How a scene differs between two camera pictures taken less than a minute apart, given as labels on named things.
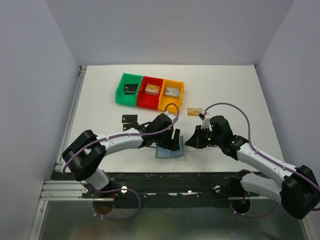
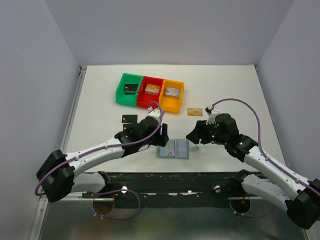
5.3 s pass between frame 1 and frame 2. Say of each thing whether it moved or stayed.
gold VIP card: stayed
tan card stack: stayed
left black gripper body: moved
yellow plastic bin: stayed
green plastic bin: stayed
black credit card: stayed
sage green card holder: moved
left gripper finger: moved
